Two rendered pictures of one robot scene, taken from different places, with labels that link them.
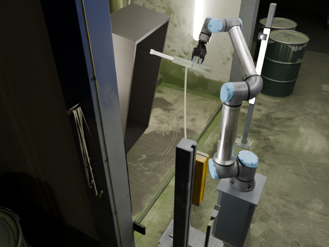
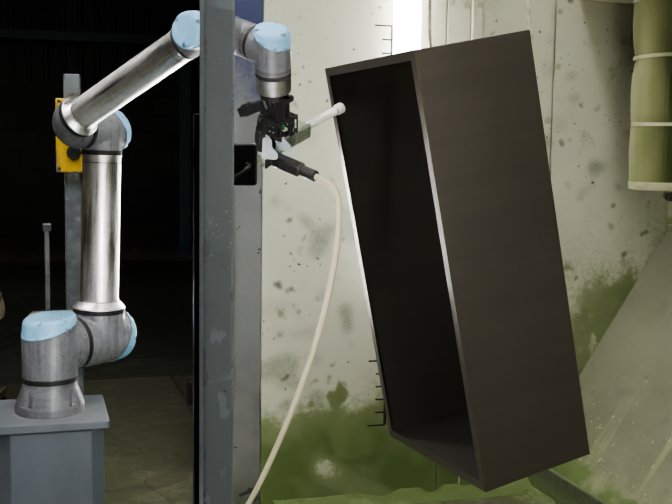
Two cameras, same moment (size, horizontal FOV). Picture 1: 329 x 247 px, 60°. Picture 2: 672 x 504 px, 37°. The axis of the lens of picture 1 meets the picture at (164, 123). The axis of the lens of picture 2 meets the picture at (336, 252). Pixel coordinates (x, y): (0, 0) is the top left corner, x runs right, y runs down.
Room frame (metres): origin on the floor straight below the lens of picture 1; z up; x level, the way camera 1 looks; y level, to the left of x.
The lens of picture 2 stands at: (3.98, -2.00, 1.38)
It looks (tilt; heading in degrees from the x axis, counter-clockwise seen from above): 6 degrees down; 134
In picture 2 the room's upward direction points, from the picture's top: 1 degrees clockwise
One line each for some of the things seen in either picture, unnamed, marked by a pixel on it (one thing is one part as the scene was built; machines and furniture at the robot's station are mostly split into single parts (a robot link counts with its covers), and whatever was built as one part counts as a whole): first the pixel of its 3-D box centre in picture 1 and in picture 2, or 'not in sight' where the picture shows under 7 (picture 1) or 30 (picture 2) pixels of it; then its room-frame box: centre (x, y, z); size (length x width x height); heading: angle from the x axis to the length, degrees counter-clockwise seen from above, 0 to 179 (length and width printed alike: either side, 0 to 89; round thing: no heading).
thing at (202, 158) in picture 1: (190, 177); (73, 135); (0.81, -0.11, 1.42); 0.12 x 0.06 x 0.26; 61
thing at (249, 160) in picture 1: (245, 164); (52, 344); (1.49, -0.58, 0.83); 0.17 x 0.15 x 0.18; 98
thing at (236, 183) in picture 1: (243, 178); (50, 392); (1.49, -0.59, 0.69); 0.19 x 0.19 x 0.10
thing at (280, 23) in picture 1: (278, 23); not in sight; (4.68, -1.84, 0.86); 0.54 x 0.54 x 0.01
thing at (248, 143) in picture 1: (243, 142); not in sight; (2.71, -0.98, 0.01); 0.20 x 0.20 x 0.01; 61
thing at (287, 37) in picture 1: (287, 37); not in sight; (4.04, -1.77, 0.86); 0.54 x 0.54 x 0.01
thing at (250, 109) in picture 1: (256, 84); (215, 484); (2.71, -0.98, 0.82); 0.05 x 0.05 x 1.64; 61
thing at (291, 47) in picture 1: (280, 64); not in sight; (4.03, -1.77, 0.44); 0.59 x 0.58 x 0.89; 166
